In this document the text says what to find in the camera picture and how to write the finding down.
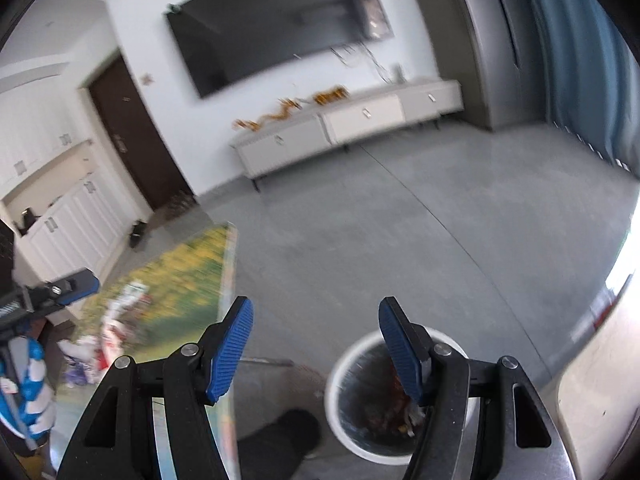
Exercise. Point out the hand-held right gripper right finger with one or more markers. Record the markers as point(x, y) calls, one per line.
point(400, 347)

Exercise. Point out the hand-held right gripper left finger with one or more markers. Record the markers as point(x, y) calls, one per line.
point(231, 347)

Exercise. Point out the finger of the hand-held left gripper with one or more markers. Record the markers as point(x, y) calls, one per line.
point(77, 286)

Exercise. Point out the white round waste bin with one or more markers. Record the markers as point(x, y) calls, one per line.
point(350, 360)

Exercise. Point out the red and white wrapper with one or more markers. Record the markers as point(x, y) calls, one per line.
point(114, 332)

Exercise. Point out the purple and white wrapper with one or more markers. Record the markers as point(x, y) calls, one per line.
point(77, 362)

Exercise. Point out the person's left forearm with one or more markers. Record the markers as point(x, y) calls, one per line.
point(27, 390)

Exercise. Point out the heap of colourful wrappers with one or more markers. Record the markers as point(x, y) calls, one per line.
point(390, 410)

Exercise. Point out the white built-in cabinet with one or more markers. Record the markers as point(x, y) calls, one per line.
point(70, 220)

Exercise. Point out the pair of black shoes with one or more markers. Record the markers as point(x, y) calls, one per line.
point(137, 232)

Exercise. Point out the black bag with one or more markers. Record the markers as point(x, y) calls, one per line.
point(27, 220)

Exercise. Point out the table with tree print top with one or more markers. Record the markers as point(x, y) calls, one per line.
point(180, 270)

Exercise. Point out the black slipper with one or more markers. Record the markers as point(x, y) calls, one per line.
point(280, 435)

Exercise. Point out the dark brown door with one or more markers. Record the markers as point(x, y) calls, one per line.
point(135, 135)

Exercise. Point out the beige sofa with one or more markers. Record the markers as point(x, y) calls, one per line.
point(600, 390)

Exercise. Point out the white television cabinet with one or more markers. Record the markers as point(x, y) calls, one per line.
point(350, 117)

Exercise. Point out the golden dragon figurine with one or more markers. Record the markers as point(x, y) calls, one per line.
point(272, 115)

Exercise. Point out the golden tiger figurine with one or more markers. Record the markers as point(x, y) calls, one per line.
point(331, 95)

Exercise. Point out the small white device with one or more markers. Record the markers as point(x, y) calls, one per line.
point(397, 72)

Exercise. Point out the small webcam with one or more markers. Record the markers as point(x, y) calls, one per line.
point(173, 8)

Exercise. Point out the grey refrigerator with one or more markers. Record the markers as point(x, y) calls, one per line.
point(490, 40)

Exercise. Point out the blue curtain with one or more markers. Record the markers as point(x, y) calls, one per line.
point(580, 60)

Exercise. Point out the wall switch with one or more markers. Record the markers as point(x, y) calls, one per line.
point(147, 79)

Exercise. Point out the wall-mounted black television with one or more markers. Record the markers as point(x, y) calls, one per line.
point(275, 25)

